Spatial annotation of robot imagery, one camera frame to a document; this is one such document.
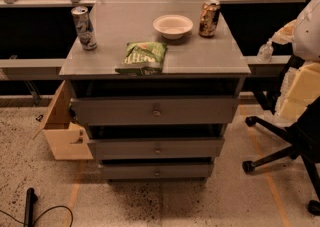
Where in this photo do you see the white paper bowl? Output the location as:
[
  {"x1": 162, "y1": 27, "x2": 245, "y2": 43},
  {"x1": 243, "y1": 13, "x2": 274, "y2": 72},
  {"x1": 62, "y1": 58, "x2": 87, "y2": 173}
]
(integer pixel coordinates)
[{"x1": 153, "y1": 15, "x2": 193, "y2": 40}]

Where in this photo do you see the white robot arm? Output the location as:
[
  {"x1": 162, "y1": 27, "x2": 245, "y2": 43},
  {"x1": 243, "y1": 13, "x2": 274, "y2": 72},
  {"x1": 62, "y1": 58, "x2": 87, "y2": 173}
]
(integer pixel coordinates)
[{"x1": 271, "y1": 0, "x2": 320, "y2": 62}]

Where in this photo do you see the brown gold soda can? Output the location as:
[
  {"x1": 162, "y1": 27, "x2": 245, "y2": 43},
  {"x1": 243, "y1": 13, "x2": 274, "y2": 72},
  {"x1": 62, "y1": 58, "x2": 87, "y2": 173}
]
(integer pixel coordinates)
[{"x1": 199, "y1": 0, "x2": 221, "y2": 37}]

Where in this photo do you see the blue silver redbull can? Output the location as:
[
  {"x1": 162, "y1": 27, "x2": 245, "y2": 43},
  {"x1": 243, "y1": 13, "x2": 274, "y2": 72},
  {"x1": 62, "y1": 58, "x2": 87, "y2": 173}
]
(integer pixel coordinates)
[{"x1": 71, "y1": 6, "x2": 97, "y2": 50}]

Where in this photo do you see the grey drawer cabinet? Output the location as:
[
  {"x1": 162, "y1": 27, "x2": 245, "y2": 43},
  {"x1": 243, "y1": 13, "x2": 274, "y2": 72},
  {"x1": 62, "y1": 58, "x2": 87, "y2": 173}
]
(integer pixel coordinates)
[{"x1": 60, "y1": 0, "x2": 250, "y2": 180}]

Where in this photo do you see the top grey drawer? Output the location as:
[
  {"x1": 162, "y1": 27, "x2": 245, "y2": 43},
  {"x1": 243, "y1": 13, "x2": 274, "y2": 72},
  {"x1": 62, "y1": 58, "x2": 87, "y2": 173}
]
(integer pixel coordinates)
[{"x1": 71, "y1": 97, "x2": 238, "y2": 126}]

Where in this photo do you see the grey drawer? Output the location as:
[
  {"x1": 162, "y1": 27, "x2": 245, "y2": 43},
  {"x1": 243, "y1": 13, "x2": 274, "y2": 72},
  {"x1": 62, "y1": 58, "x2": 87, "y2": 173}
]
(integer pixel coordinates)
[
  {"x1": 88, "y1": 138, "x2": 224, "y2": 160},
  {"x1": 71, "y1": 97, "x2": 238, "y2": 126},
  {"x1": 98, "y1": 162, "x2": 214, "y2": 180}
]

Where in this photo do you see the green chip bag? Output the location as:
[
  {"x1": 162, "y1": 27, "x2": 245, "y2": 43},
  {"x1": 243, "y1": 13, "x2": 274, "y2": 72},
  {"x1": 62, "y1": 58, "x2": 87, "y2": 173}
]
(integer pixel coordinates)
[{"x1": 115, "y1": 42, "x2": 167, "y2": 76}]

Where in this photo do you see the middle grey drawer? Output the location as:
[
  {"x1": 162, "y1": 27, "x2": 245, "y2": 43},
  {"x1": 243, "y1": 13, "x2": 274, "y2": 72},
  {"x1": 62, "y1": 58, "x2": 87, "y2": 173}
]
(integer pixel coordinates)
[{"x1": 88, "y1": 138, "x2": 224, "y2": 160}]

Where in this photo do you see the bottom grey drawer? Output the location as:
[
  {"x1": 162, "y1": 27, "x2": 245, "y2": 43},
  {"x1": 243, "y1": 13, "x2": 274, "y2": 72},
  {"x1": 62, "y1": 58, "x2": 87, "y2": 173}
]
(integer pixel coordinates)
[{"x1": 98, "y1": 162, "x2": 214, "y2": 180}]

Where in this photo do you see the clear sanitizer bottle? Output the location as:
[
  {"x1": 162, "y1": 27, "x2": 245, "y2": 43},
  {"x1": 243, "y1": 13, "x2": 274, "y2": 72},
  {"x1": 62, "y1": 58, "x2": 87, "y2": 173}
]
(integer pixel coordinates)
[{"x1": 257, "y1": 39, "x2": 273, "y2": 62}]

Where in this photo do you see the yellow foam block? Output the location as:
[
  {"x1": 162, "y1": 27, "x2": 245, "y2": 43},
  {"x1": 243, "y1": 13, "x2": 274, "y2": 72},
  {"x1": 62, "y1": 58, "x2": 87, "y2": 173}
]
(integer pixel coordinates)
[{"x1": 276, "y1": 62, "x2": 320, "y2": 121}]

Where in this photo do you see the black office chair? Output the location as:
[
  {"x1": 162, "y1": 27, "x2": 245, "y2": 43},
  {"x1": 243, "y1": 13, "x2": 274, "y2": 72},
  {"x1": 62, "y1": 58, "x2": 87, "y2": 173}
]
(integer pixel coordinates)
[{"x1": 242, "y1": 54, "x2": 320, "y2": 216}]

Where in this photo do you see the black cylinder tool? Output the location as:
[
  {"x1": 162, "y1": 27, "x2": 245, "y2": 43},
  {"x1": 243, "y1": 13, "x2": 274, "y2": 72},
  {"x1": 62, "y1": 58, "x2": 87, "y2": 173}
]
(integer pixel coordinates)
[{"x1": 23, "y1": 188, "x2": 38, "y2": 227}]

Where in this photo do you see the black floor cable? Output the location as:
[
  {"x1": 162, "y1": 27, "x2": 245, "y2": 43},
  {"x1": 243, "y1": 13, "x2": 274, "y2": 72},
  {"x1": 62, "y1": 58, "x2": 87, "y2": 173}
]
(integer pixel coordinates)
[{"x1": 0, "y1": 205, "x2": 74, "y2": 227}]

